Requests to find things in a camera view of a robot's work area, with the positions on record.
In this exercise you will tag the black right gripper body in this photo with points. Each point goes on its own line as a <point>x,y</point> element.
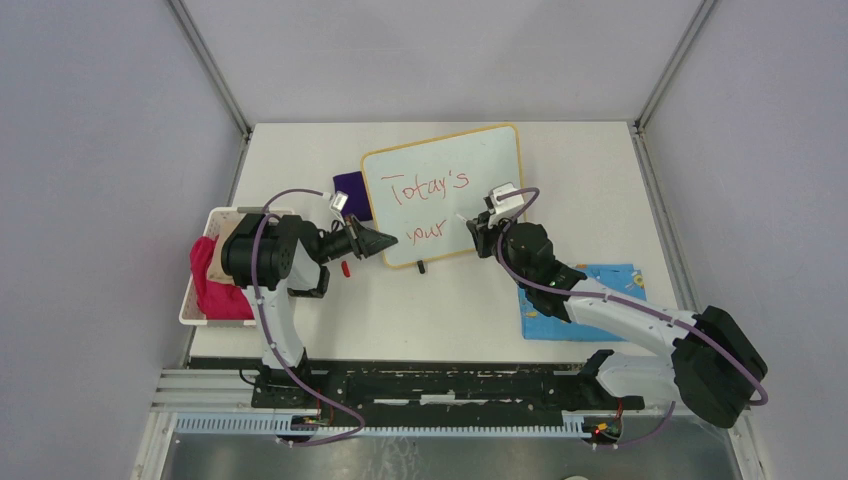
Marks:
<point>488,238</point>

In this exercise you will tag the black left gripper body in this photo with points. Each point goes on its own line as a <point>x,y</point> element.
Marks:
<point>348,236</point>

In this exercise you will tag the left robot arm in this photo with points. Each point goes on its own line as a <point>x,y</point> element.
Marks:
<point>275,259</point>

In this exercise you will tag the yellow-framed whiteboard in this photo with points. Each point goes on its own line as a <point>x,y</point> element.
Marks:
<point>415,190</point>

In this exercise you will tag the purple cloth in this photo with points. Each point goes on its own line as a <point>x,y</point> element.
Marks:
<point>357,204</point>

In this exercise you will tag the beige cloth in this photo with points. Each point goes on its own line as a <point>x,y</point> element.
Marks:
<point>215,272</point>

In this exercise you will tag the blue patterned cloth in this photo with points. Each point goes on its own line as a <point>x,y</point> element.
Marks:
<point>623,278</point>

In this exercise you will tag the pink cloth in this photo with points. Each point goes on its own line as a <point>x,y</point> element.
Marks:
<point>216,300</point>

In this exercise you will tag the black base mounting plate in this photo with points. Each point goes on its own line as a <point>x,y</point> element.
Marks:
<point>386,394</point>

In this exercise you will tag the white plastic basket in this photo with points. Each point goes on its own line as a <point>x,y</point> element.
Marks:
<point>189,313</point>

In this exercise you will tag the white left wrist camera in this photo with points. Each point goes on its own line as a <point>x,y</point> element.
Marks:
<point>337,203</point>

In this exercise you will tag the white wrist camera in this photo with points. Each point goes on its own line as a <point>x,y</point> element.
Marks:
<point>503,202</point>
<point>337,203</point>

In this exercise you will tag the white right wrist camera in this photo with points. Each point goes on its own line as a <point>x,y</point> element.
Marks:
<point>503,202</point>

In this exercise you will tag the white cable duct rail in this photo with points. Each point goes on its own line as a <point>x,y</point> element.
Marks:
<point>289,425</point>

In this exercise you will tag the left aluminium frame post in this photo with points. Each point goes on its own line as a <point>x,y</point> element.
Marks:
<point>209,65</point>

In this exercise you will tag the aluminium frame post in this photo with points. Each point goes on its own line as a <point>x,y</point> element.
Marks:
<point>691,33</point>
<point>209,65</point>

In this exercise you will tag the right aluminium frame post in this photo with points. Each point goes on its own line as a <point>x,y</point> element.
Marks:
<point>691,33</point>

